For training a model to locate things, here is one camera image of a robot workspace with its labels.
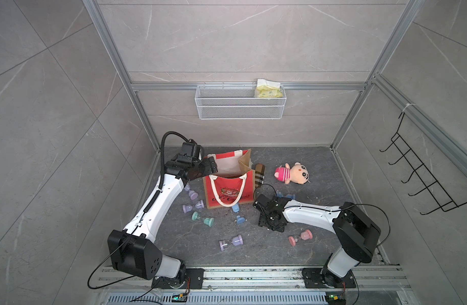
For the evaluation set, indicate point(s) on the yellow wipes packet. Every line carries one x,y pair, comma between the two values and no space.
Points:
268,89

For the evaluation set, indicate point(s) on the purple hourglass front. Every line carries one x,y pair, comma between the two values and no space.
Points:
234,242

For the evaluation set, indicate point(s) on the red burlap canvas bag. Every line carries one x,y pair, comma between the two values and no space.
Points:
234,183

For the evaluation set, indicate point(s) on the black wire hook rack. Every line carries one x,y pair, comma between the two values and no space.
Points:
441,199

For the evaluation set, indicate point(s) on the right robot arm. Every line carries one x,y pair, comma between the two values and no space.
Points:
358,235

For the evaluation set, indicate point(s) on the blue hourglass right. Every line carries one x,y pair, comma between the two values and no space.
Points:
290,196

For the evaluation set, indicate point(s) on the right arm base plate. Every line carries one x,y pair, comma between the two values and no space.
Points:
319,278

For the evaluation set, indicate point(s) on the green hourglass left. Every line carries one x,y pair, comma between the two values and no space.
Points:
208,221

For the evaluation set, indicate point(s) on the purple hourglass lying left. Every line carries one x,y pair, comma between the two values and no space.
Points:
196,206

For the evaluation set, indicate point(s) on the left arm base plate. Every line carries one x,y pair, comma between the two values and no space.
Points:
191,278

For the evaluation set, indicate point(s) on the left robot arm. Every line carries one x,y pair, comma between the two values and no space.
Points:
132,250

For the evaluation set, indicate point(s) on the purple hourglass near bag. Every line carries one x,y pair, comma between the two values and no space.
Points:
193,195

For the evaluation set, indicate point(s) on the blue hourglass centre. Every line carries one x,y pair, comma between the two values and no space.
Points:
236,210

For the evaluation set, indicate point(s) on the plaid glasses case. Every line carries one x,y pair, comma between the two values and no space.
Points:
259,175

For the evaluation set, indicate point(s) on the blue hourglass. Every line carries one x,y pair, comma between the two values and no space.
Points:
236,210
290,196

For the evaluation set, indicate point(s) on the purple hourglass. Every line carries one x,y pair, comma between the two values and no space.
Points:
234,242
196,206
193,195

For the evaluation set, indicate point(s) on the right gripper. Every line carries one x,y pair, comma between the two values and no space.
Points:
261,222

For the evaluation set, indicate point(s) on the white wire mesh basket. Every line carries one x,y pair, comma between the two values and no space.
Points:
238,102

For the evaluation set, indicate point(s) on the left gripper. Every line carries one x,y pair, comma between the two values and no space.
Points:
209,165

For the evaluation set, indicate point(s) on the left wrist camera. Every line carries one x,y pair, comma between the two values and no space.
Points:
192,149

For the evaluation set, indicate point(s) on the pink plush pig doll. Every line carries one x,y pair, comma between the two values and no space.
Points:
287,174

